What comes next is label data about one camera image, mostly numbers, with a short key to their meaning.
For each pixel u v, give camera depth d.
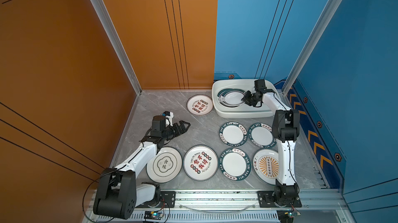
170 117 0.80
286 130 0.63
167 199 0.74
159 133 0.67
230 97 1.09
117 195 0.41
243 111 1.05
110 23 0.84
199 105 1.12
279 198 0.66
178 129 0.76
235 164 0.84
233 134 0.95
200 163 0.85
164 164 0.84
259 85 0.87
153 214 0.71
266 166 0.83
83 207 0.42
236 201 0.74
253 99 0.94
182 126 0.77
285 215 0.70
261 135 0.96
